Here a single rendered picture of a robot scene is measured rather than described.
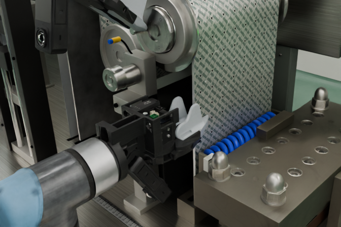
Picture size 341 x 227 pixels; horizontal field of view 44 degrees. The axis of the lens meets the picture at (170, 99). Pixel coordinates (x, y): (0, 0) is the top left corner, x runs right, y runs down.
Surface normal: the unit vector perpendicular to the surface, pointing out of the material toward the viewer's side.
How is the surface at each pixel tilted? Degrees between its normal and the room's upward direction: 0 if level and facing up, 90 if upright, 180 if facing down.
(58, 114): 0
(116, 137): 90
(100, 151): 26
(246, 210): 90
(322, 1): 90
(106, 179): 87
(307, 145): 0
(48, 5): 78
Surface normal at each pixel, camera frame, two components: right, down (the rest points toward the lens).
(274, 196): -0.26, 0.43
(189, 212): -0.71, 0.33
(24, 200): 0.48, -0.34
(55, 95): -0.04, -0.90
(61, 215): 0.76, 0.26
